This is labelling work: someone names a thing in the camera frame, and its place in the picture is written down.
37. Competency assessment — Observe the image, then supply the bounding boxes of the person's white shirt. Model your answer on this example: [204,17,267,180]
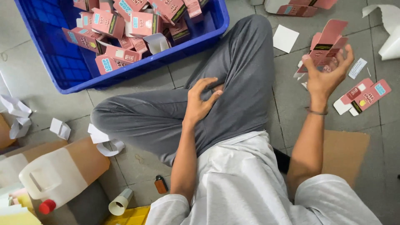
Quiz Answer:
[145,131,384,225]

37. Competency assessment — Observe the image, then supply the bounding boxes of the small clear bottle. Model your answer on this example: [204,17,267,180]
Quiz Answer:
[319,58,340,73]

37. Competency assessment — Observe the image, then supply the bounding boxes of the white plastic container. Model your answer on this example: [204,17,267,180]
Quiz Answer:
[0,153,29,189]

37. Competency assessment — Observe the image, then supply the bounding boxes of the small brown bottle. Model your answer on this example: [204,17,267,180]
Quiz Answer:
[154,175,169,194]

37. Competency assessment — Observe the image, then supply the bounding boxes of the white jerrycan with red cap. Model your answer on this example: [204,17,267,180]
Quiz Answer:
[19,147,90,215]

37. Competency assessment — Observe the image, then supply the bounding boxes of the stack of pale paper sheets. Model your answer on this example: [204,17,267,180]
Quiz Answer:
[0,183,43,225]

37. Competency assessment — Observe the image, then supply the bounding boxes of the pile of folded pink cartons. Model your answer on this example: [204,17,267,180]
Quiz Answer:
[61,0,209,76]

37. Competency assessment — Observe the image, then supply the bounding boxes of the person's right hand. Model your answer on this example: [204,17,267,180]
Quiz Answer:
[301,44,355,107]

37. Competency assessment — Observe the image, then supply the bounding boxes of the blue plastic crate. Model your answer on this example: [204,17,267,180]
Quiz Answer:
[14,0,230,95]

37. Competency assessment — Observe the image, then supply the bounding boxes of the flat pink carton blank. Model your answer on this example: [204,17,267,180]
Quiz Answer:
[349,79,392,117]
[333,78,374,115]

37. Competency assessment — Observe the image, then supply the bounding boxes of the white carton piece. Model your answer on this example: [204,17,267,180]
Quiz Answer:
[264,0,292,14]

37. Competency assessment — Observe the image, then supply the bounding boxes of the looped white paper strip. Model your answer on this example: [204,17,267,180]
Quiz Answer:
[87,123,126,157]

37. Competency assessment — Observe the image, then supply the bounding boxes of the small white paper label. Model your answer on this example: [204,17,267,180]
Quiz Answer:
[348,58,368,79]

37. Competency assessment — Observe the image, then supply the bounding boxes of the folded white paper scrap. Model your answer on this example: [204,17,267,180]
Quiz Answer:
[50,118,72,141]

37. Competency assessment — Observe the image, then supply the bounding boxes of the pink carton box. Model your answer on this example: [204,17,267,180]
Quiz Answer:
[294,19,349,79]

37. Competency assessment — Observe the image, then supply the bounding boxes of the thin wrist bracelet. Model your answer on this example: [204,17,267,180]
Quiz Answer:
[306,107,329,116]

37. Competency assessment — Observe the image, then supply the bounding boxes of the brown cardboard box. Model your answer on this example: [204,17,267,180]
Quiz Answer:
[0,136,111,225]

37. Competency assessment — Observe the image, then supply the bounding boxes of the yellow plastic tray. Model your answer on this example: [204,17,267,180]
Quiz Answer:
[103,205,151,225]

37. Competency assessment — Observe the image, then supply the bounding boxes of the person's left hand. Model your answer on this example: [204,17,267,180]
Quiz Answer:
[184,77,224,125]

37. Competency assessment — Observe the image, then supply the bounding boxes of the white square card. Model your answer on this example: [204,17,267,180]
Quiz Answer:
[273,24,300,54]

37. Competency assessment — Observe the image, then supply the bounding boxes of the crumpled white paper strips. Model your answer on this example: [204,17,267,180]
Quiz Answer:
[0,95,33,140]

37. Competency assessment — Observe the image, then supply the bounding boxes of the pink carton with dark edge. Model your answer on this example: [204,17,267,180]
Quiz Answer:
[276,4,318,18]

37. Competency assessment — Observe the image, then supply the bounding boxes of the plain pink carton flap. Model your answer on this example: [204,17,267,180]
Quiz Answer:
[309,0,338,10]

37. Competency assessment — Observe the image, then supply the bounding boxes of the cream paper tube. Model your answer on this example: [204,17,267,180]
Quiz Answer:
[108,188,134,216]

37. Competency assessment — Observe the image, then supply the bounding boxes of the flat brown cardboard sheet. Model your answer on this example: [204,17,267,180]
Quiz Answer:
[321,130,371,188]

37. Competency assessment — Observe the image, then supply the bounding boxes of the person's grey trousers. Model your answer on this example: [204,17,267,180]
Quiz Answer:
[90,14,274,168]

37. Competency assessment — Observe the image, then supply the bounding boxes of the curled white paper sheet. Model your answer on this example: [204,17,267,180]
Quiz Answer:
[362,4,400,61]

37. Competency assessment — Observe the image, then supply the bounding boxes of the brown cardboard piece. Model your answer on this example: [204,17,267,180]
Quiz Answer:
[0,114,17,149]

